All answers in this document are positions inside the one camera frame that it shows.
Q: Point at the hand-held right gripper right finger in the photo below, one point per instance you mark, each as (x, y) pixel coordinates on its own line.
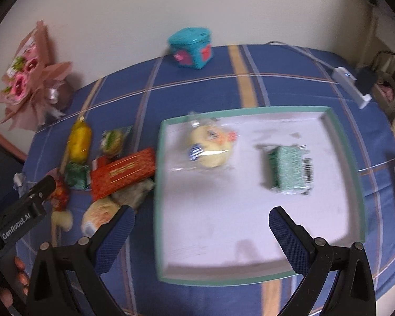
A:
(289, 240)

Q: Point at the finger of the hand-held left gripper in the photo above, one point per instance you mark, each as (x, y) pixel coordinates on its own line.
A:
(41, 189)

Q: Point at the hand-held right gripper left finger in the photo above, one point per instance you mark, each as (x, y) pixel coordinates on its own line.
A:
(118, 233)

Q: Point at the red orange snack packet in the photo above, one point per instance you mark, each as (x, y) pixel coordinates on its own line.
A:
(60, 197)

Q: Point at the bread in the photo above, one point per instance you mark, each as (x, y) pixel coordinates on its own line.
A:
(97, 214)

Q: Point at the small pale bread packet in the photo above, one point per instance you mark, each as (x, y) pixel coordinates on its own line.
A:
(62, 220)

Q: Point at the grey snack packet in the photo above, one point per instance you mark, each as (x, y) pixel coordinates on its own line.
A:
(135, 192)

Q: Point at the red orange snack bag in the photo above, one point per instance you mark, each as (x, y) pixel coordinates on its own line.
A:
(121, 171)

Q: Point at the white tray with teal rim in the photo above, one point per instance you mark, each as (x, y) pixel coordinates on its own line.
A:
(217, 230)

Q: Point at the person's left hand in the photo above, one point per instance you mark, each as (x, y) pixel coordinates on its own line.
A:
(21, 276)

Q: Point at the small green box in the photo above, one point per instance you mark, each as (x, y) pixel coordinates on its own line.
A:
(77, 174)

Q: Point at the small red box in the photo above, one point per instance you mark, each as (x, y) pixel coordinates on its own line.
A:
(98, 164)

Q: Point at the yellow snack packet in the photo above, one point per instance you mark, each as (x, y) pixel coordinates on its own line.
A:
(80, 138)

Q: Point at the green patterned snack packet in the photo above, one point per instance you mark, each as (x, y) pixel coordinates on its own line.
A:
(288, 168)

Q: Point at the round green pastry packet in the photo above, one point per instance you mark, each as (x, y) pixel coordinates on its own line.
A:
(112, 140)

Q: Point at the pink flower bouquet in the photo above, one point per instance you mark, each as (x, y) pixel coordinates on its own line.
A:
(23, 79)

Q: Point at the yellow bun in clear packet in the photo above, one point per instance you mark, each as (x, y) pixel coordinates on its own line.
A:
(207, 151)

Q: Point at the blue plaid tablecloth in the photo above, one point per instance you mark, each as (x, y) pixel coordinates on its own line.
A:
(200, 89)

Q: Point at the white power strip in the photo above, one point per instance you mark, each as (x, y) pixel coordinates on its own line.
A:
(344, 75)

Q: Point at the black power adapter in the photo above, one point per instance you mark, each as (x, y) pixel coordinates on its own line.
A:
(365, 79)

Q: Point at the teal tin box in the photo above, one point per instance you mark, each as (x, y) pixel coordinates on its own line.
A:
(191, 39)

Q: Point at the white furniture frame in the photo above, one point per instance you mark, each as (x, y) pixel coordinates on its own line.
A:
(372, 29)

